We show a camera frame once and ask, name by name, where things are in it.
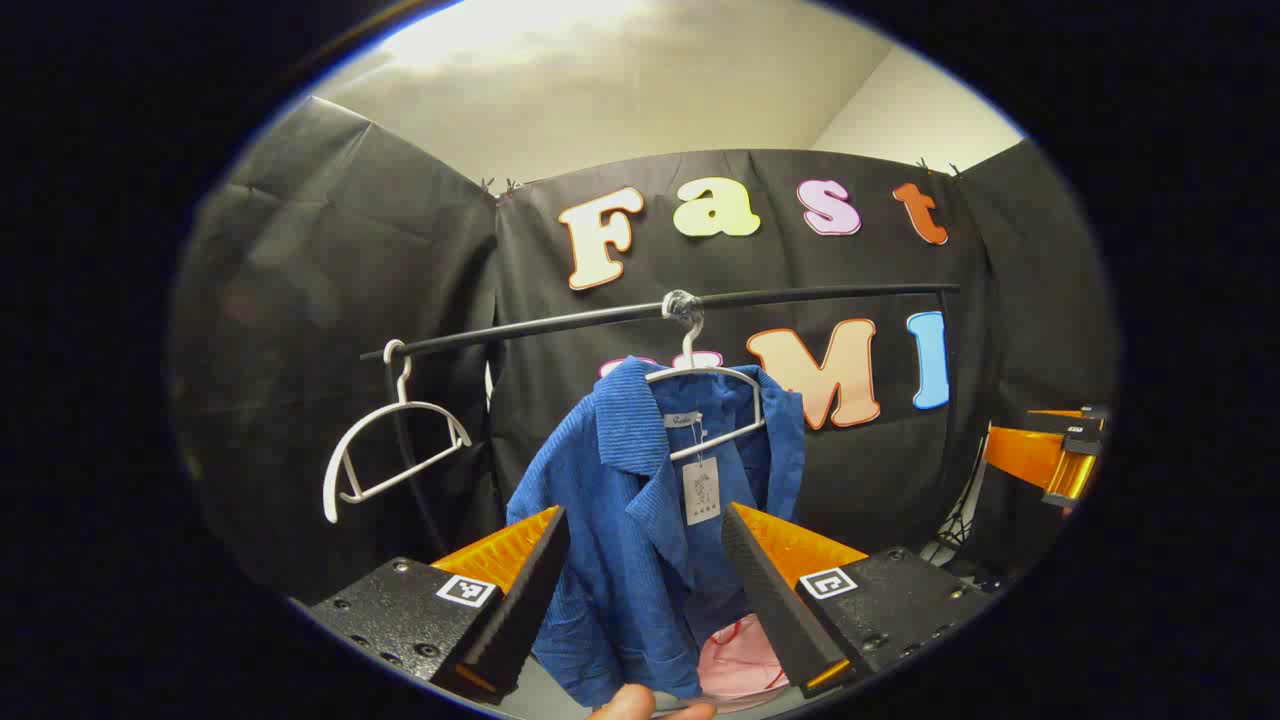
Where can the white hanger with taped hook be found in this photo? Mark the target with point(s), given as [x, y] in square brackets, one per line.
[689, 350]

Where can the black backdrop stand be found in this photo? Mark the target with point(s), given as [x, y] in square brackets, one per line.
[965, 520]

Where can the black clothes rack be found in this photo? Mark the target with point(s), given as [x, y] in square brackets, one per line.
[560, 322]

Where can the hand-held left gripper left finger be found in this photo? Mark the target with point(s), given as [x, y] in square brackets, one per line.
[520, 620]

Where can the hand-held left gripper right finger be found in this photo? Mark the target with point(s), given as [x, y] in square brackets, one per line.
[780, 610]

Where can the pink laundry hamper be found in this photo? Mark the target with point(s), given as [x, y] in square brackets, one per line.
[740, 660]

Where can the white plastic hanger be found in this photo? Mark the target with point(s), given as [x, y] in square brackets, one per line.
[331, 490]

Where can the white hang tag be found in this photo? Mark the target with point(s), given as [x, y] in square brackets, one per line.
[702, 492]

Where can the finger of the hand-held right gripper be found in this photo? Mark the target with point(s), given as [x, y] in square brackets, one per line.
[1085, 420]
[1020, 455]

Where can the black backdrop cloth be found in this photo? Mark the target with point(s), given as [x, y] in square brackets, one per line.
[300, 300]

